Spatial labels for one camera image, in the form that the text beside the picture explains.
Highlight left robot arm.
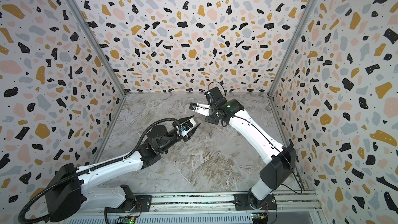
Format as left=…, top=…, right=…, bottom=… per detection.
left=45, top=117, right=199, bottom=223

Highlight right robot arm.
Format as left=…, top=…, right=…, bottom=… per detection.
left=202, top=87, right=296, bottom=209

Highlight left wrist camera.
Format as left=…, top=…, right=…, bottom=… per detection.
left=178, top=115, right=197, bottom=129

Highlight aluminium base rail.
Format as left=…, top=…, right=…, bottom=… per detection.
left=64, top=190, right=327, bottom=224

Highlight circuit board with wires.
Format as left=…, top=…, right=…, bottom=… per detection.
left=119, top=214, right=141, bottom=224

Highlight aluminium corner post left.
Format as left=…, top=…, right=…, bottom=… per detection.
left=64, top=0, right=126, bottom=97

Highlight aluminium corner post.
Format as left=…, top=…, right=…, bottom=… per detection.
left=267, top=0, right=318, bottom=97
left=64, top=0, right=126, bottom=97

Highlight aluminium corner post right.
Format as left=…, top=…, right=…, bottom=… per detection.
left=267, top=0, right=318, bottom=97

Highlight black corrugated cable conduit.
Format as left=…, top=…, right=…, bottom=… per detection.
left=18, top=117, right=181, bottom=224

